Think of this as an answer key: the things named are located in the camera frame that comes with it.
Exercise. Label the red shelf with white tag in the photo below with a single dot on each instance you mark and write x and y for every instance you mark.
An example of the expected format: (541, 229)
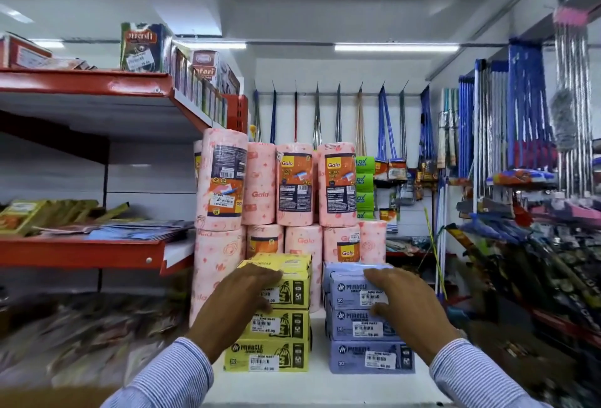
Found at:
(84, 253)

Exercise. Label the rack of assorted cleaning goods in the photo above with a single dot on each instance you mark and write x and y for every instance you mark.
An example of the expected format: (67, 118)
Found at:
(535, 262)

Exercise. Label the narrow bundle of blue sticks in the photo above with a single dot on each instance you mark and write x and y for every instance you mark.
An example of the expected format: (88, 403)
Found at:
(465, 126)

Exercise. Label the blue garbage bag box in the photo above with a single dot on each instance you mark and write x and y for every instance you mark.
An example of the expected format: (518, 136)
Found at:
(357, 325)
(371, 357)
(350, 288)

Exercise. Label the red metal shelf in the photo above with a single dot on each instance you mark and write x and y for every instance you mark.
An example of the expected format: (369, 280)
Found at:
(94, 86)

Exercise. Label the long ceiling tube light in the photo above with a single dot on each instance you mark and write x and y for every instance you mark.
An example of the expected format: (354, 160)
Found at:
(397, 47)

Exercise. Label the person's left fingers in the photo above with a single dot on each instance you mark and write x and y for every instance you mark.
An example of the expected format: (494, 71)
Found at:
(263, 276)

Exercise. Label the row of hanging brooms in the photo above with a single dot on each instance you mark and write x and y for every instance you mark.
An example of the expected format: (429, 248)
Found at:
(338, 116)

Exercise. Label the person's left forearm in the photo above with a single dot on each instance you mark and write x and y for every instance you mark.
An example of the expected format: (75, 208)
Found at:
(164, 377)

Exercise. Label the short ceiling tube light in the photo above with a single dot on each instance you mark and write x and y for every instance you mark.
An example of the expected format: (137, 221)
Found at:
(213, 45)

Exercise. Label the pile of blue flat packets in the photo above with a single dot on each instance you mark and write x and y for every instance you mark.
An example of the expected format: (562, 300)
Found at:
(141, 230)

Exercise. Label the row of small boxes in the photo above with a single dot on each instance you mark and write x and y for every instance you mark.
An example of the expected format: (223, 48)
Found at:
(206, 79)

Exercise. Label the person's right forearm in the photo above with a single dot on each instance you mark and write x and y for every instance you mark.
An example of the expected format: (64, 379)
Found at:
(474, 377)

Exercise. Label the stack of pink towel rolls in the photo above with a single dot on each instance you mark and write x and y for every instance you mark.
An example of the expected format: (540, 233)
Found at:
(260, 187)

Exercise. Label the red cardboard box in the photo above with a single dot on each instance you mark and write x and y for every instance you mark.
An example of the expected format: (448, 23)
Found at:
(21, 52)

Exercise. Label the thin yellow stick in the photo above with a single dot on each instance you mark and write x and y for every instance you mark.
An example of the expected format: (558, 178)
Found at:
(434, 253)

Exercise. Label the person's right thumb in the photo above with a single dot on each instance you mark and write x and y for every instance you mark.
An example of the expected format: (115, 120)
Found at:
(381, 310)

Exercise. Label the row of yellow-green packets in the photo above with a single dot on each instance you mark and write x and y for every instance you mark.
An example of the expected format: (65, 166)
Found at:
(42, 216)

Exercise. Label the person's left hand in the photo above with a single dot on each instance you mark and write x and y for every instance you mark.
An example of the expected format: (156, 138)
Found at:
(225, 309)

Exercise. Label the heap of blurred packets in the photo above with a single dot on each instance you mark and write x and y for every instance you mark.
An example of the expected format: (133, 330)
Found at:
(84, 332)

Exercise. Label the green sponge packet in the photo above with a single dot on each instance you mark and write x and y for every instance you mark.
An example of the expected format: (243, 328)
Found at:
(365, 200)
(364, 215)
(365, 164)
(365, 182)

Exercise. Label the yellow garbage bag box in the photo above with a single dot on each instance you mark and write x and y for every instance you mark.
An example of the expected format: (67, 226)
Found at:
(281, 324)
(267, 355)
(293, 281)

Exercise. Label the green and blue box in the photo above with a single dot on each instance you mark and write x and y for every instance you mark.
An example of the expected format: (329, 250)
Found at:
(143, 48)

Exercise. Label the person's right hand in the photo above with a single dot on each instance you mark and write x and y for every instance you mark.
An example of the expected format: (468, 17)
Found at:
(413, 314)

